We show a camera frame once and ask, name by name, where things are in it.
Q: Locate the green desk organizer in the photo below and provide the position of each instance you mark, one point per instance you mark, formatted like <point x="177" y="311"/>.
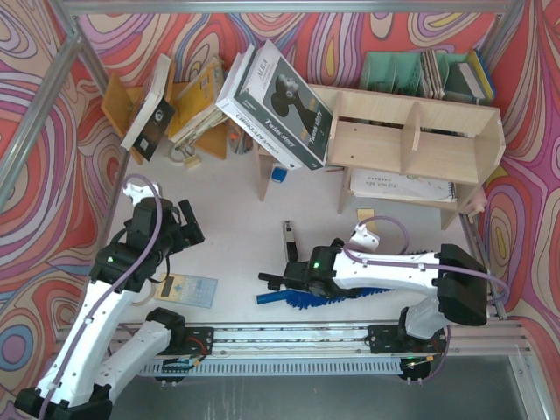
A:
<point x="436" y="75"/>

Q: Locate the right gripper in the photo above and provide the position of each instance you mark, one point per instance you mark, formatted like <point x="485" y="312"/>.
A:
<point x="276" y="281"/>

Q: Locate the white black stapler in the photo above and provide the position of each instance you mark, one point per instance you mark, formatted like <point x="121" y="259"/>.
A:
<point x="290" y="245"/>

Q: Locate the light wooden bookshelf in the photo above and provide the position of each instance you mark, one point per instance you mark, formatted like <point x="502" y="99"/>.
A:
<point x="452" y="141"/>

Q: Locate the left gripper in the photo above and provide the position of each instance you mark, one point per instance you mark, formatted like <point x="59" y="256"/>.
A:
<point x="191" y="226"/>

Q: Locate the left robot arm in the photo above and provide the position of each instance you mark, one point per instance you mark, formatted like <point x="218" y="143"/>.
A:
<point x="83" y="382"/>

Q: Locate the yellow sticky note pad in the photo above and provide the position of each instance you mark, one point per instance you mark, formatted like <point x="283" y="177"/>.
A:
<point x="365" y="215"/>

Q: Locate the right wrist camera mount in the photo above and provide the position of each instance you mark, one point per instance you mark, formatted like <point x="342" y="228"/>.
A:
<point x="363" y="240"/>

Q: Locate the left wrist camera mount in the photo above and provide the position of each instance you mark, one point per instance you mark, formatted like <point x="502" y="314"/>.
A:
<point x="137" y="193"/>

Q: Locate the white black paperback book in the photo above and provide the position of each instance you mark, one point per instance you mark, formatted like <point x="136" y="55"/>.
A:
<point x="151" y="113"/>

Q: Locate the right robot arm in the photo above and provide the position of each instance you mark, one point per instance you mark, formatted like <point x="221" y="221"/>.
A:
<point x="454" y="284"/>

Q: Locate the black small tool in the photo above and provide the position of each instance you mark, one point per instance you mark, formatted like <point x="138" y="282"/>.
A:
<point x="274" y="282"/>

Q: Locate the white Chokladfabriken book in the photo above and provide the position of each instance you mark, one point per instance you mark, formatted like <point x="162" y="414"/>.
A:
<point x="233" y="108"/>

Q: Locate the blue yellow calculator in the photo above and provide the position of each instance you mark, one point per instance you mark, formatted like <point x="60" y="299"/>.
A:
<point x="196" y="291"/>

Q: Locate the pink pig figurine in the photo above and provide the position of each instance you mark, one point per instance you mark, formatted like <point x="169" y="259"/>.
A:
<point x="476" y="205"/>

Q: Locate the white spiral notebook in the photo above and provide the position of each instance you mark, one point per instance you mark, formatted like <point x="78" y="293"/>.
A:
<point x="392" y="186"/>

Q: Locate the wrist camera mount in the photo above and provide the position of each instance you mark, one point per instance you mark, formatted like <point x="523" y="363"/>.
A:
<point x="363" y="240"/>
<point x="137" y="193"/>

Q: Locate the black white Twins story book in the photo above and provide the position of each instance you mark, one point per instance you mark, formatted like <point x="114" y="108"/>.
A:
<point x="287" y="106"/>

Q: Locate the yellow book stack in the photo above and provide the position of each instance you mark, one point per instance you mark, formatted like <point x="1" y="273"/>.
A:
<point x="195" y="106"/>

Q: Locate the blue covered book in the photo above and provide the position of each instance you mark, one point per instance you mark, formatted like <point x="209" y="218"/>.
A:
<point x="474" y="58"/>

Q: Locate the blue microfiber duster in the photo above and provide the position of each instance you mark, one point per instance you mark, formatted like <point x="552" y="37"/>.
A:
<point x="303" y="300"/>

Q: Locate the clear tape roll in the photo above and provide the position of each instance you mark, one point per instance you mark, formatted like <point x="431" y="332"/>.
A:
<point x="145" y="294"/>

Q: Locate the blue white eraser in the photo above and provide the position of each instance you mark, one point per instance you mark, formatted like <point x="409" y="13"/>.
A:
<point x="278" y="174"/>

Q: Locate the pencil cup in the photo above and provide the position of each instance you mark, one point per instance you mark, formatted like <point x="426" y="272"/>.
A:
<point x="239" y="141"/>

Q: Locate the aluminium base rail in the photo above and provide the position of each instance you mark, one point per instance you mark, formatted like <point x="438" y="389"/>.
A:
<point x="347" y="339"/>

